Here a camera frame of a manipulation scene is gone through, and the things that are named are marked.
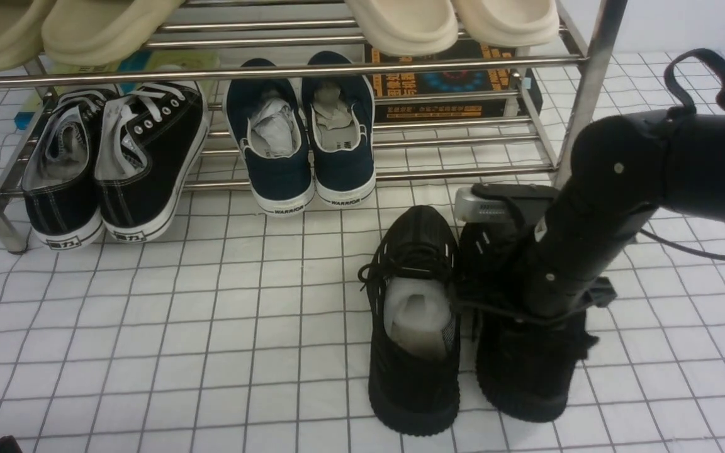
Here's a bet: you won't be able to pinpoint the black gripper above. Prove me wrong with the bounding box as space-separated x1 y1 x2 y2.
513 276 617 325

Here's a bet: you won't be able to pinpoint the black knit sneaker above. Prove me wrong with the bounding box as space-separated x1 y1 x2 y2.
456 223 599 423
359 204 461 437

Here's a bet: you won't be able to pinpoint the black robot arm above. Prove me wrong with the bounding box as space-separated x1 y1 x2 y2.
511 111 725 319

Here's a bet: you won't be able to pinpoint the silver metal shoe rack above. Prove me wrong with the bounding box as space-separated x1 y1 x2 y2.
0 1 628 255

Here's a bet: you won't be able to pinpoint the beige foam slipper far right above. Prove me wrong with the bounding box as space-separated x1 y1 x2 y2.
452 1 560 48

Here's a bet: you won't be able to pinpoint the beige foam slipper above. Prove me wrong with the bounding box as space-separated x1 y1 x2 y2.
452 1 560 48
345 1 459 57

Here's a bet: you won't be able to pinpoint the black orange printed box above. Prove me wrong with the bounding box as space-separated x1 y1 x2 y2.
363 38 527 123

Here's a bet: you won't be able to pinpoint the navy slip-on shoe right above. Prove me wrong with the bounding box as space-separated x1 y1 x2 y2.
300 74 376 208

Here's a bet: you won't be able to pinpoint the navy slip-on shoe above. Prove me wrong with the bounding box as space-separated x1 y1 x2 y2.
223 78 316 217
300 74 376 208

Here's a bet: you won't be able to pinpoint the white grid tablecloth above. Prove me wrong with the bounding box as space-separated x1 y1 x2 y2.
0 49 725 453

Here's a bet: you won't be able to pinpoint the navy slip-on shoe left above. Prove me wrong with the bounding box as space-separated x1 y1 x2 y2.
223 78 316 217

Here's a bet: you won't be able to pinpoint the black canvas sneaker white laces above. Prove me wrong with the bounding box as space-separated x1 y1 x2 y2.
93 81 211 243

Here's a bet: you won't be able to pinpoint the black canvas sneaker far left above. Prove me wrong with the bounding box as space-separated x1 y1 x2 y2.
21 85 119 252

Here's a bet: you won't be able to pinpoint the black object bottom left corner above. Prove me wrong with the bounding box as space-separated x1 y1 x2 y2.
0 435 23 453

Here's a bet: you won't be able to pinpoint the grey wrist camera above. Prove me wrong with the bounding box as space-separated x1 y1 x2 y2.
452 183 559 229

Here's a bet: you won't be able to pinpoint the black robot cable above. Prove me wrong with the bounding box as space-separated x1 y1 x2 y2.
638 48 725 262

